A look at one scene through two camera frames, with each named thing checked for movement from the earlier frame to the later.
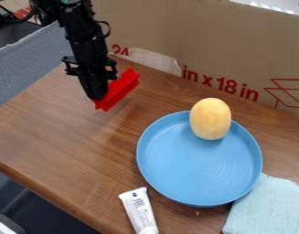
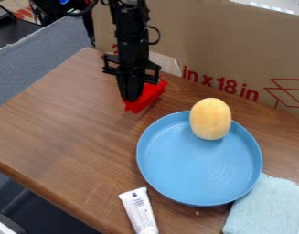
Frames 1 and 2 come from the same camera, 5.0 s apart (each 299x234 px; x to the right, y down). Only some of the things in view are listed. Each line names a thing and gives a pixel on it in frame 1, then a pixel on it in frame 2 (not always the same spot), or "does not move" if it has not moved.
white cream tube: (138, 205) does not move
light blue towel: (273, 209) does not move
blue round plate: (194, 172) does not move
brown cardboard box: (239, 49) does not move
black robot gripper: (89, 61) to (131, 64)
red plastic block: (119, 88) to (151, 92)
